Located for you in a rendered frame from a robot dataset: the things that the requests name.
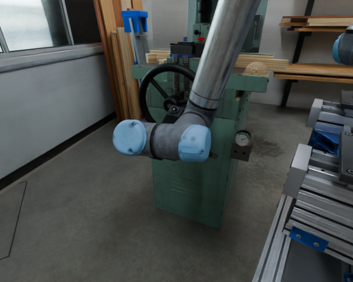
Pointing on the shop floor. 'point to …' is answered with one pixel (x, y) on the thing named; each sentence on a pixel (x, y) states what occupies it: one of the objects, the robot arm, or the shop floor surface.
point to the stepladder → (131, 20)
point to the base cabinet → (199, 174)
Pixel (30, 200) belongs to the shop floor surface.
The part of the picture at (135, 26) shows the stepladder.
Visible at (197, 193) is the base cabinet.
